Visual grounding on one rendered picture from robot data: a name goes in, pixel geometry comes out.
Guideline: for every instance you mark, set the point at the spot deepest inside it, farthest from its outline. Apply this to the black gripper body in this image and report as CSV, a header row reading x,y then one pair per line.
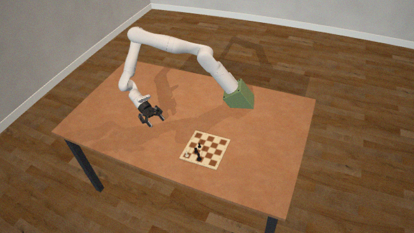
x,y
144,107

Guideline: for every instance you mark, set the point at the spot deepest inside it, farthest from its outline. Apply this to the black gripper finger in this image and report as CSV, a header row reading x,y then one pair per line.
x,y
145,120
159,111

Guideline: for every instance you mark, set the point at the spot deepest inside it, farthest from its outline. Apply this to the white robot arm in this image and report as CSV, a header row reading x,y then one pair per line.
x,y
173,45

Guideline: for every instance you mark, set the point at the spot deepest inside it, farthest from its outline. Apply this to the brown and cream chessboard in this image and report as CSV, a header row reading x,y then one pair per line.
x,y
211,152

